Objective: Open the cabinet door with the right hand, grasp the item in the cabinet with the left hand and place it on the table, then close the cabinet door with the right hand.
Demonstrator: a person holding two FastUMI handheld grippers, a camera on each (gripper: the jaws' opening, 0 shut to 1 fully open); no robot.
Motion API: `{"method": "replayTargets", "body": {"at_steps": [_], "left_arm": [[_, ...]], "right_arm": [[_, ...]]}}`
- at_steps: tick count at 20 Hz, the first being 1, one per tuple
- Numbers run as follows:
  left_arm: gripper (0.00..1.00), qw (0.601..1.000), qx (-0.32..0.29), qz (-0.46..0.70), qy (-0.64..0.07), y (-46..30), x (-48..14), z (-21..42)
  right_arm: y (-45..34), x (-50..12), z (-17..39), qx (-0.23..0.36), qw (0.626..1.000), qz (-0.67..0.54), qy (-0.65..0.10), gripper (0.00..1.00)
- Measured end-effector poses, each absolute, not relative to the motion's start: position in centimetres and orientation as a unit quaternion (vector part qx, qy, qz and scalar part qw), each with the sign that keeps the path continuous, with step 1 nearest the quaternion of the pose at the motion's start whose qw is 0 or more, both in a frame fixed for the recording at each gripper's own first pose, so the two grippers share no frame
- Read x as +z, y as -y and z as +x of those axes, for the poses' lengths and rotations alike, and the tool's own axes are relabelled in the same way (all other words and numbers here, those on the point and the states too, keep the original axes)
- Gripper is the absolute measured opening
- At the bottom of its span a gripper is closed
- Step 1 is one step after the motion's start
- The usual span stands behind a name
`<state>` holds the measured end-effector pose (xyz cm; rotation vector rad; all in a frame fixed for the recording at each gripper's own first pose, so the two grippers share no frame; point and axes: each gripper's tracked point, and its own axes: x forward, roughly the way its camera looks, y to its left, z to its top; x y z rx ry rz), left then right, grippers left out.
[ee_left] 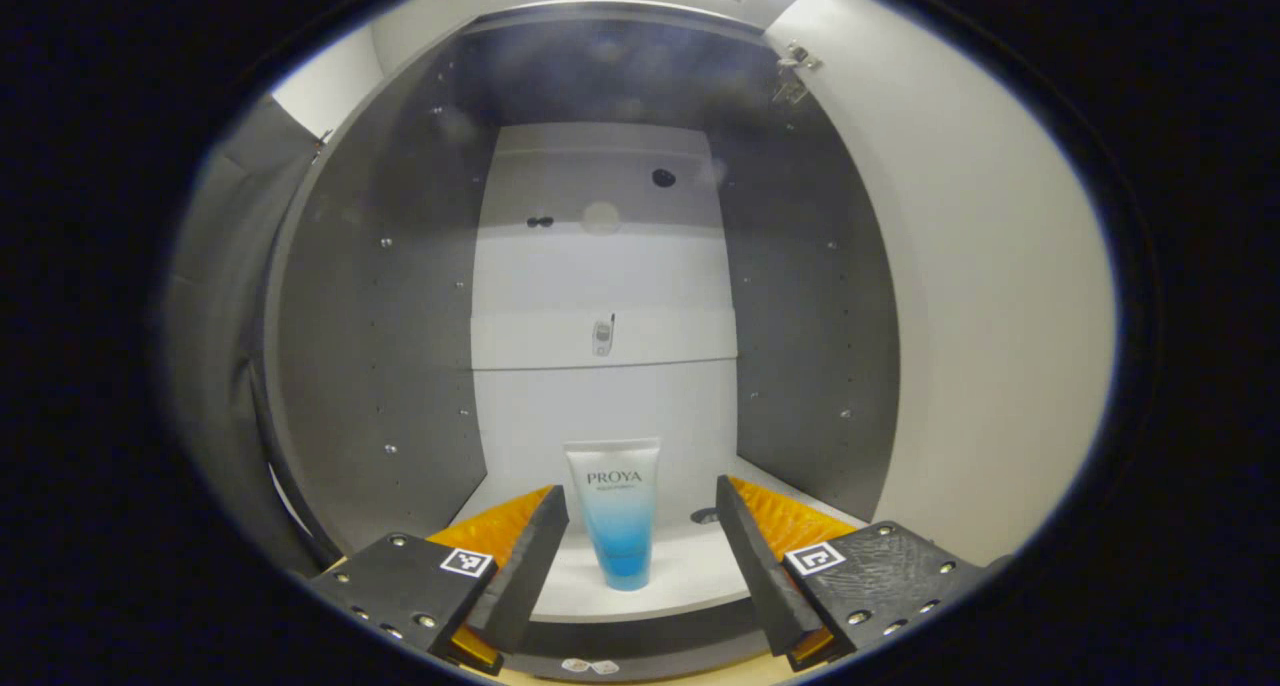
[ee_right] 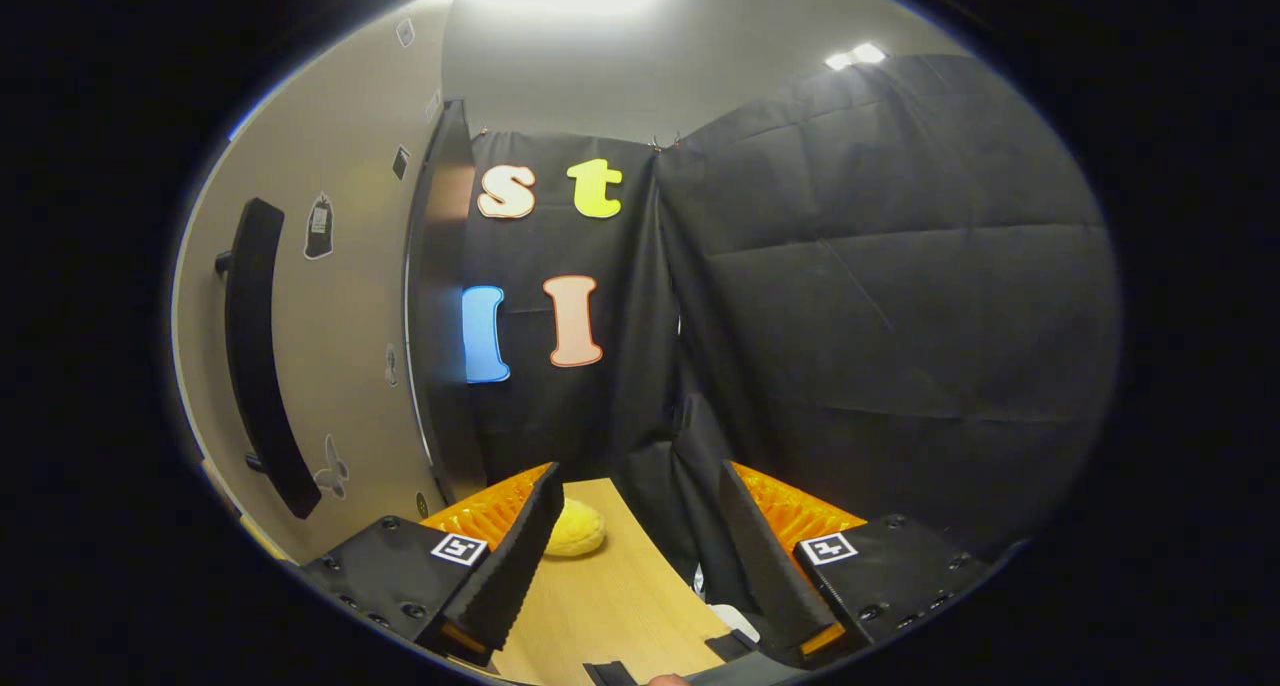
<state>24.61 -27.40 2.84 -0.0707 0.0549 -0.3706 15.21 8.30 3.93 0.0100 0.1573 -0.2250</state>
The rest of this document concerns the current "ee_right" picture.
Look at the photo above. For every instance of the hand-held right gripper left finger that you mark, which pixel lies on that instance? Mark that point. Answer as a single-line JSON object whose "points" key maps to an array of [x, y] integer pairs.
{"points": [[515, 571]]}

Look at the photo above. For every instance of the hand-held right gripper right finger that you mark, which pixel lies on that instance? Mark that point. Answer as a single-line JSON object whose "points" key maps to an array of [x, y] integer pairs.
{"points": [[765, 566]]}

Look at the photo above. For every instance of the light grey cabinet door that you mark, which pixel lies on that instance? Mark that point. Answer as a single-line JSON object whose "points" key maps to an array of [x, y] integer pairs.
{"points": [[360, 316]]}

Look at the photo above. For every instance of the dark grey cabinet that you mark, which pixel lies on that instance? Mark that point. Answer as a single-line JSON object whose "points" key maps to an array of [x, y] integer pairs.
{"points": [[440, 266]]}

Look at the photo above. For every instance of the yellow plush toy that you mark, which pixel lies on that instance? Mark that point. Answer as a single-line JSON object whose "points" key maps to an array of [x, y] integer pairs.
{"points": [[575, 528]]}

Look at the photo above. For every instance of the black backdrop cloth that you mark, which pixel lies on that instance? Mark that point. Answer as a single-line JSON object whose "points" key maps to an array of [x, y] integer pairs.
{"points": [[880, 316]]}

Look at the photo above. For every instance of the small metal clip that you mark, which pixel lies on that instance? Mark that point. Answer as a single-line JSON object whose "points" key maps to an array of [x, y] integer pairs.
{"points": [[665, 143]]}

